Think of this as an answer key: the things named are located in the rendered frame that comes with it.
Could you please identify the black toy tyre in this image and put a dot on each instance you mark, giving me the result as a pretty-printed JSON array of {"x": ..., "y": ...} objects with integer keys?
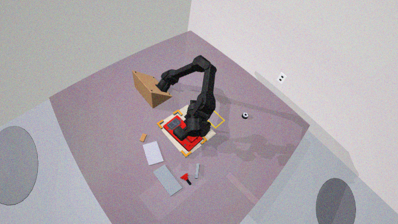
[{"x": 245, "y": 115}]

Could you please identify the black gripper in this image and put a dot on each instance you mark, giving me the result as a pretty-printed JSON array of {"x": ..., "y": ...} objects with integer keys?
[{"x": 180, "y": 133}]

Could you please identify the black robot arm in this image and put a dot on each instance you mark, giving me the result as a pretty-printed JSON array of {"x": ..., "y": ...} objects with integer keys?
[{"x": 205, "y": 101}]

